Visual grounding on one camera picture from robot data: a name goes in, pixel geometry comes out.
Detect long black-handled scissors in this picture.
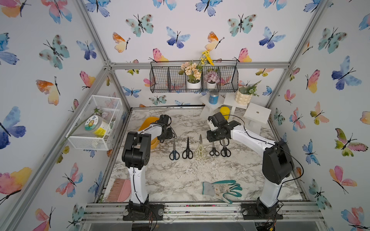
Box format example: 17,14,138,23
220,139,231,157

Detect yellow plastic storage box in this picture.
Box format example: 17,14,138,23
139,116,160,150

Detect small black-handled scissors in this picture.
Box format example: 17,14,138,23
209,142,220,157

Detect dark blue-handled scissors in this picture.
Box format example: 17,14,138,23
169,138,180,161

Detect black scissors wide handles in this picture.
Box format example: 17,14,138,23
182,137,194,159

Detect cream-handled kitchen scissors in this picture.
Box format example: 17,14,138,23
195,135,207,159

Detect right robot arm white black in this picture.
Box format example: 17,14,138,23
207,113,294,208

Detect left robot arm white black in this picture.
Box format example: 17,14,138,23
122,115,173,205

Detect yellow plastic bottle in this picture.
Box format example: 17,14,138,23
220,106,230,120

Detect blue tin can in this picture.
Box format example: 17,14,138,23
209,90,219,105

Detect white stepped display stand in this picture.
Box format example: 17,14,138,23
200,92,271,135

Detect cream pot with green plant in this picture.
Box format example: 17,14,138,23
235,80,261,105

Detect purple flowers in white pot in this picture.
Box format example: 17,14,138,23
206,70,220,89

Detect teal grey gardening glove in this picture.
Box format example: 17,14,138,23
202,180,243,204

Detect beige flowers in white pot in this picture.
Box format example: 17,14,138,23
178,62,202,90

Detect round green-lidded jar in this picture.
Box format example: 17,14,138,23
84,115,110,138

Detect pink dustpan brush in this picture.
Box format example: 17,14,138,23
106,179,132,203

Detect yellow artificial flower stem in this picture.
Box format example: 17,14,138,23
199,50,214,66

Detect black wire wall basket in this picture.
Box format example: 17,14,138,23
149,60,239,93

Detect clear acrylic wall box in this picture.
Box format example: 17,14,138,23
66,95,123,151

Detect aluminium front rail frame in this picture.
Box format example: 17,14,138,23
82,201,328,231

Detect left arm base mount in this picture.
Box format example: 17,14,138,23
122,200,164,221

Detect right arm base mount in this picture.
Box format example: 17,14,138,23
241,200,283,221

